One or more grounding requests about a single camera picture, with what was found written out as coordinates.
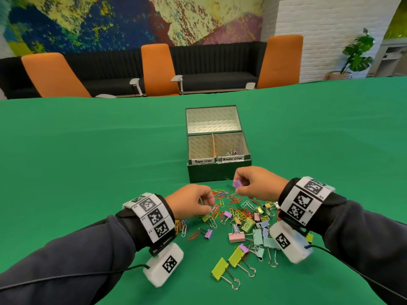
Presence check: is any person's right hand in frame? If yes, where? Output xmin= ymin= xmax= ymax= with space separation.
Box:
xmin=233 ymin=166 xmax=289 ymax=202

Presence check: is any person's left hand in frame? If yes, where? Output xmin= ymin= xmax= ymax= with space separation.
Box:
xmin=164 ymin=184 xmax=216 ymax=220

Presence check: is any dark green divided box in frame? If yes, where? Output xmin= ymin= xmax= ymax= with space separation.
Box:
xmin=185 ymin=105 xmax=252 ymax=184

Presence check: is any person's left forearm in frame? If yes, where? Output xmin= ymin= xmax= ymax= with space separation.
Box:
xmin=0 ymin=195 xmax=177 ymax=305

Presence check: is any person's right forearm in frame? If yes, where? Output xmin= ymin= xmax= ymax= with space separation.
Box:
xmin=278 ymin=177 xmax=407 ymax=305

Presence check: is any left wrist marker band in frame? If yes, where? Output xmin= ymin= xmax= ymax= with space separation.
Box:
xmin=123 ymin=192 xmax=176 ymax=256

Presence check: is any wrist marker band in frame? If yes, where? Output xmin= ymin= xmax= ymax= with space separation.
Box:
xmin=279 ymin=176 xmax=336 ymax=236
xmin=123 ymin=192 xmax=176 ymax=256

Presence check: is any right wrist marker band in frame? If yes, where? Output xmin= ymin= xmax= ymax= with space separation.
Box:
xmin=279 ymin=176 xmax=336 ymax=236

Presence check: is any green table cloth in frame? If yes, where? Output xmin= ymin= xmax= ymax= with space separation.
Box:
xmin=0 ymin=76 xmax=407 ymax=305

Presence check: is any orange chair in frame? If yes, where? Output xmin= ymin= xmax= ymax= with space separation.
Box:
xmin=245 ymin=34 xmax=304 ymax=90
xmin=21 ymin=53 xmax=117 ymax=99
xmin=129 ymin=43 xmax=184 ymax=97

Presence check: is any black bench sofa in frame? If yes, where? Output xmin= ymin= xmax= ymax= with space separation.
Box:
xmin=0 ymin=41 xmax=268 ymax=100

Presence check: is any potted green plant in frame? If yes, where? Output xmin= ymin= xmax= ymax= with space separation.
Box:
xmin=327 ymin=28 xmax=376 ymax=80

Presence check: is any white shelf unit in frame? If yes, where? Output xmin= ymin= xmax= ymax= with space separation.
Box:
xmin=367 ymin=37 xmax=407 ymax=77

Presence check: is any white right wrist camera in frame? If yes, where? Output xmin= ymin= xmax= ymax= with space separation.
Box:
xmin=269 ymin=220 xmax=314 ymax=264

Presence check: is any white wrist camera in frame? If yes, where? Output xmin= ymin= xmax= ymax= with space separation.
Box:
xmin=142 ymin=243 xmax=184 ymax=288
xmin=269 ymin=220 xmax=314 ymax=264

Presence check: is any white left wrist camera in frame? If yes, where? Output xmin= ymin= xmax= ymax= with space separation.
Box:
xmin=142 ymin=243 xmax=184 ymax=288

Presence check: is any black left camera cable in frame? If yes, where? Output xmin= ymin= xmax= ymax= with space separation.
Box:
xmin=0 ymin=264 xmax=150 ymax=291

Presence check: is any black camera cable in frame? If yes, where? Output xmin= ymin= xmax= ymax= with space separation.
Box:
xmin=0 ymin=264 xmax=150 ymax=291
xmin=304 ymin=244 xmax=407 ymax=301

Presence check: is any black right camera cable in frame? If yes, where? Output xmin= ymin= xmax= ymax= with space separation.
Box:
xmin=304 ymin=244 xmax=407 ymax=301

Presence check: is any colourful wall mural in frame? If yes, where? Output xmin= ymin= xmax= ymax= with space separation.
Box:
xmin=6 ymin=0 xmax=265 ymax=58

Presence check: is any green yellow wall painting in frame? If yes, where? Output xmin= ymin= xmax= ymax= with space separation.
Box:
xmin=383 ymin=3 xmax=407 ymax=40

